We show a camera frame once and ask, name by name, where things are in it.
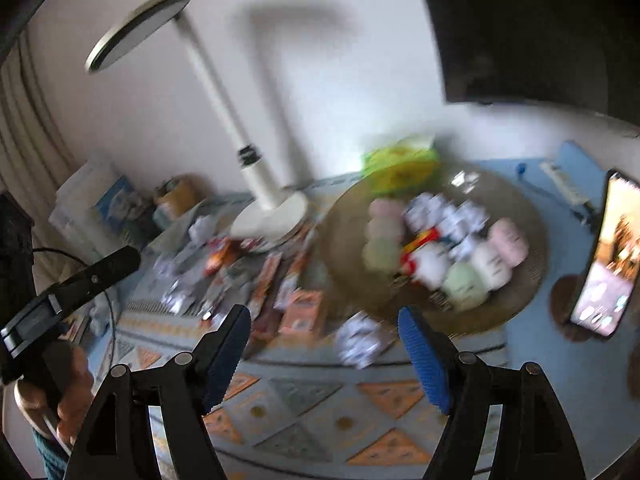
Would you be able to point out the pastel stacked plush toy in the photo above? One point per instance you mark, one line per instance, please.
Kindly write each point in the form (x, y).
(385, 235)

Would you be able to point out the dark monitor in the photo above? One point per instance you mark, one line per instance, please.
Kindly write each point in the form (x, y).
(525, 35)

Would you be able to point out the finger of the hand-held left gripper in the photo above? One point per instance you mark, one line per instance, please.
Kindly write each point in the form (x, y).
(100, 275)

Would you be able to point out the red snack packet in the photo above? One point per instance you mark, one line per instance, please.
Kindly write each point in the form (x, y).
(220, 256)

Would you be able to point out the orange snack box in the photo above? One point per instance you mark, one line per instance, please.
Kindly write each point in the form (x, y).
(302, 310)

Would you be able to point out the row of upright books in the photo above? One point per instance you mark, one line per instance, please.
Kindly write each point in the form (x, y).
(75, 200)

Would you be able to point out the brown coaster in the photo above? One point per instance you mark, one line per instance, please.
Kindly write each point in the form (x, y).
(565, 300)

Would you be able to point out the white plush ball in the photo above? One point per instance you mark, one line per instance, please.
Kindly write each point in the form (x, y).
(492, 265)

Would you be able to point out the pink plush ball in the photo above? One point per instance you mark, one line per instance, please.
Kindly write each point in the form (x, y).
(510, 242)

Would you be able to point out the beige curtain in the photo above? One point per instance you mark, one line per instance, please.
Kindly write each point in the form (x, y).
(25, 135)

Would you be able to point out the pile of pastel sweets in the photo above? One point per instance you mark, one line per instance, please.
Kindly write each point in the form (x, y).
(450, 220)

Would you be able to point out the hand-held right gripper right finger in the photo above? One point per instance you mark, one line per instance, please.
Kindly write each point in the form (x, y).
(425, 360)

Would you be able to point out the white and red plush toy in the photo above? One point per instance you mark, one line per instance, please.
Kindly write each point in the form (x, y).
(432, 265)

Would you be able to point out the white candy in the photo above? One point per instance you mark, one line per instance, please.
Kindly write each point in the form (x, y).
(357, 342)

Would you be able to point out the grey plush elephant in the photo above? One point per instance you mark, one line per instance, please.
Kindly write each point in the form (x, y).
(100, 320)

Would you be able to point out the green tissue box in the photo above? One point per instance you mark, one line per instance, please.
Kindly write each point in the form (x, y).
(400, 165)

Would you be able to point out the light blue desk pad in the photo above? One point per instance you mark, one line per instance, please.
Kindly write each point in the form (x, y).
(530, 360)

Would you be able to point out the green plush ball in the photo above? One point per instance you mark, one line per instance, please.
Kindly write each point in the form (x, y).
(465, 285)

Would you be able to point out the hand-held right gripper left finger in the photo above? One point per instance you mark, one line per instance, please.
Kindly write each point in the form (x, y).
(227, 360)

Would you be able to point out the woven basket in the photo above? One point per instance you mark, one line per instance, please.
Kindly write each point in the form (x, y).
(350, 240)

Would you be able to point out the blue book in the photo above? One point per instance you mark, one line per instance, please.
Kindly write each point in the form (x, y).
(117, 205)

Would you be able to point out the white desk lamp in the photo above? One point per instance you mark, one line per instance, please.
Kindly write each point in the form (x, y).
(215, 90)

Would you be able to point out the smartphone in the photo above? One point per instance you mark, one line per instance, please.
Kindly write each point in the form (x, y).
(610, 260)

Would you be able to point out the wooden pen holder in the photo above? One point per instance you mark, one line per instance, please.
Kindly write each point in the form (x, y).
(177, 197)

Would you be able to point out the patterned woven mat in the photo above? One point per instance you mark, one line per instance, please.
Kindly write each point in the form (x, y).
(310, 400)

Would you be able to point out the person's left hand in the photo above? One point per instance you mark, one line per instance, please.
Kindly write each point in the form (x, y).
(75, 385)

